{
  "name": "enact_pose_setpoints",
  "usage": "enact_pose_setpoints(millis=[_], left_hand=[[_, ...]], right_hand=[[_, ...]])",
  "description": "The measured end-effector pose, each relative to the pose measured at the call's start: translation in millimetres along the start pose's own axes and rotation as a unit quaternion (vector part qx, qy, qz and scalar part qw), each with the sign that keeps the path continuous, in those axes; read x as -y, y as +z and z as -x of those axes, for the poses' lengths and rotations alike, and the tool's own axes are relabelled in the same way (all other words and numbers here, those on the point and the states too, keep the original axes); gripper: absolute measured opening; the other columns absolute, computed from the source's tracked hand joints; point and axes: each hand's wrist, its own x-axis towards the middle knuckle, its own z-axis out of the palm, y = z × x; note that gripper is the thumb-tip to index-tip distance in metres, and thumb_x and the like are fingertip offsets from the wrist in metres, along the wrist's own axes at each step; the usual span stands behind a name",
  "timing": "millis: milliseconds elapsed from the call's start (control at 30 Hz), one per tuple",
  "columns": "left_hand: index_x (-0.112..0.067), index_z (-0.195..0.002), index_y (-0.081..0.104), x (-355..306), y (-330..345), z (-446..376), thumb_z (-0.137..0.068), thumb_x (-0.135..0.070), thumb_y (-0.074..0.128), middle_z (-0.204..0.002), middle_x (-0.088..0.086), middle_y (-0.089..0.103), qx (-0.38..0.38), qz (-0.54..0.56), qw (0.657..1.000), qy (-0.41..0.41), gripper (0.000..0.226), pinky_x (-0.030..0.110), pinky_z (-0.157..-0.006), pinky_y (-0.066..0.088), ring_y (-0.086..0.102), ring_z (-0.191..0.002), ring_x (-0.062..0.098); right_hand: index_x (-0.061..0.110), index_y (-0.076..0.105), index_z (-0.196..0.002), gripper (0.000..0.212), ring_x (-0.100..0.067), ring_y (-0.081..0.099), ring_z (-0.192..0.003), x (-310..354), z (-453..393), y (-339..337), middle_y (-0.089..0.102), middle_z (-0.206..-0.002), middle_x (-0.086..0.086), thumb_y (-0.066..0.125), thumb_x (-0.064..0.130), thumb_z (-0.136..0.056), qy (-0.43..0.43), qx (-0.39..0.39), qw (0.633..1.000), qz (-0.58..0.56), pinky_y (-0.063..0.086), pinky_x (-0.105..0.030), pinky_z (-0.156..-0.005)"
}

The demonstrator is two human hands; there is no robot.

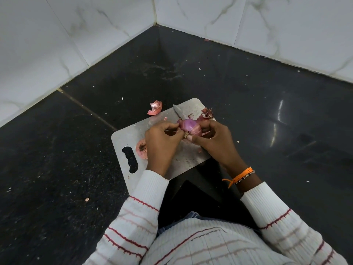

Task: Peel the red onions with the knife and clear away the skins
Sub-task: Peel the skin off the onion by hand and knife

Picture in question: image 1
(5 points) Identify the person's right hand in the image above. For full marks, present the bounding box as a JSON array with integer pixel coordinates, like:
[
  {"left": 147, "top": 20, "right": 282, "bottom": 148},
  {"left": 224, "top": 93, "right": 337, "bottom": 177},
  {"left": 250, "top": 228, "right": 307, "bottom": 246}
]
[{"left": 187, "top": 120, "right": 248, "bottom": 177}]

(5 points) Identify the person's left hand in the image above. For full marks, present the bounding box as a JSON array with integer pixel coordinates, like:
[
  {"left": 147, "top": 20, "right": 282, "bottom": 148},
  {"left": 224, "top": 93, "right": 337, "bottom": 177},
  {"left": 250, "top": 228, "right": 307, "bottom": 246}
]
[{"left": 144, "top": 120, "right": 185, "bottom": 178}]

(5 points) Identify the red onion with dry roots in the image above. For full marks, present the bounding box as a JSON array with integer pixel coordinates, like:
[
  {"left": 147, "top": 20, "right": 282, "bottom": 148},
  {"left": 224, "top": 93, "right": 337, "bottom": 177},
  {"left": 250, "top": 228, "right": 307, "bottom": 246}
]
[{"left": 135, "top": 138, "right": 148, "bottom": 160}]

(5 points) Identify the onion peel piece off board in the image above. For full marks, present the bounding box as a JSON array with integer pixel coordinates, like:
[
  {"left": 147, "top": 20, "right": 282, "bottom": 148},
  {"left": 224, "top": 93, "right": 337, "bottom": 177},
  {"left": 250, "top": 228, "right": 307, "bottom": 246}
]
[{"left": 146, "top": 100, "right": 163, "bottom": 116}]

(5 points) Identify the black-handled kitchen knife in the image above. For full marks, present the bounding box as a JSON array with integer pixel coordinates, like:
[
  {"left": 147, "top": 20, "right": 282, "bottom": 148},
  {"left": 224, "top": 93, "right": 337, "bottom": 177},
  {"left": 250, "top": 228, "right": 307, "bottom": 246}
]
[{"left": 173, "top": 104, "right": 189, "bottom": 121}]

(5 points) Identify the person's right forearm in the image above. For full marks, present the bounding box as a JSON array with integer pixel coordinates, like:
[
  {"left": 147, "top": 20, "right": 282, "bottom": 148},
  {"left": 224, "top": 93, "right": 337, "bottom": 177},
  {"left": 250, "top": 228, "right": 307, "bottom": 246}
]
[{"left": 230, "top": 167, "right": 348, "bottom": 265}]

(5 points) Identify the person's left forearm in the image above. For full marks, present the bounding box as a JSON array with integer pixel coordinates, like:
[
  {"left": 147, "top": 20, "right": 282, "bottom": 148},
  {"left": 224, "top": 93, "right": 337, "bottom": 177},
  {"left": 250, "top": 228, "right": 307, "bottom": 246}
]
[{"left": 82, "top": 170, "right": 169, "bottom": 265}]

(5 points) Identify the steel cutting board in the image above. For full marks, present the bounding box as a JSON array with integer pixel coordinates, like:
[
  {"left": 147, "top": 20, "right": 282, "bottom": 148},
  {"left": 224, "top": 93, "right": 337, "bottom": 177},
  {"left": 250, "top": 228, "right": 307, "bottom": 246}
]
[{"left": 111, "top": 98, "right": 219, "bottom": 195}]

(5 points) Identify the orange thread wristband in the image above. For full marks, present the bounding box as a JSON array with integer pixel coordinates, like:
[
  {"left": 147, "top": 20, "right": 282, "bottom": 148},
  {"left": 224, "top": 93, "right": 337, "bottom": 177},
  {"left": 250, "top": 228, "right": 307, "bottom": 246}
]
[{"left": 222, "top": 167, "right": 254, "bottom": 188}]

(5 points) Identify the white striped sweater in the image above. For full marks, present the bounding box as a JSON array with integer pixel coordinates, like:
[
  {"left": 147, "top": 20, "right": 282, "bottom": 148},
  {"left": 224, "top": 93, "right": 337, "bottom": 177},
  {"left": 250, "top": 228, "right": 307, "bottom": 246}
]
[{"left": 140, "top": 218, "right": 290, "bottom": 265}]

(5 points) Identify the beaded bracelet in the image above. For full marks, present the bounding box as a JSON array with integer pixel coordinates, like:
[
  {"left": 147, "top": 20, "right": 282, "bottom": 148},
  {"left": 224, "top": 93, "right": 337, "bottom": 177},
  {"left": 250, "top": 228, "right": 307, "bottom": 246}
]
[{"left": 233, "top": 170, "right": 256, "bottom": 185}]

